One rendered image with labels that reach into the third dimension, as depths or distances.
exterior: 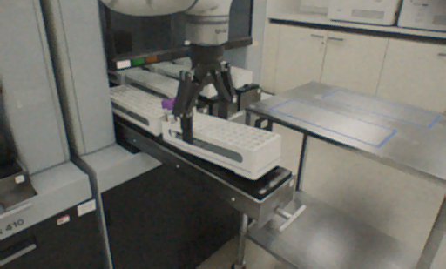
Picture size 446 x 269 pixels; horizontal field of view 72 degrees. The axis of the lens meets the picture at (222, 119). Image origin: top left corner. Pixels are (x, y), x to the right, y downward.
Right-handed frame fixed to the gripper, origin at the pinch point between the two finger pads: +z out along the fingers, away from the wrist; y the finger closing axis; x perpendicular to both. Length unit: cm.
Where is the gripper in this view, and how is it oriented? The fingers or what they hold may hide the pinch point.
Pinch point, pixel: (206, 128)
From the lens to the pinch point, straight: 74.4
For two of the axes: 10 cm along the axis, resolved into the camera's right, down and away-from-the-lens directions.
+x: -7.4, -3.0, 6.1
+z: -0.3, 9.1, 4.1
